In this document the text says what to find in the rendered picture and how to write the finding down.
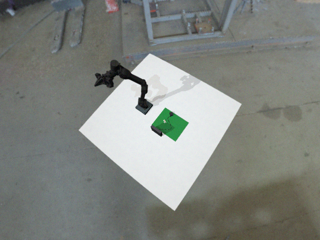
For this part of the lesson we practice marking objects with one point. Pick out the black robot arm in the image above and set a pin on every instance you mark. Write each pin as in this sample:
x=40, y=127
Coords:
x=125, y=74

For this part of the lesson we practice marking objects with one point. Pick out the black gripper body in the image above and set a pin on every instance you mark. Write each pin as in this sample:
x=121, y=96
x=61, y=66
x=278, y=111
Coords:
x=108, y=76

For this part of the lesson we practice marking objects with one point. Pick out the green circuit board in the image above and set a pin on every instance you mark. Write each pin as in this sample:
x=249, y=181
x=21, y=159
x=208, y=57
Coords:
x=171, y=126

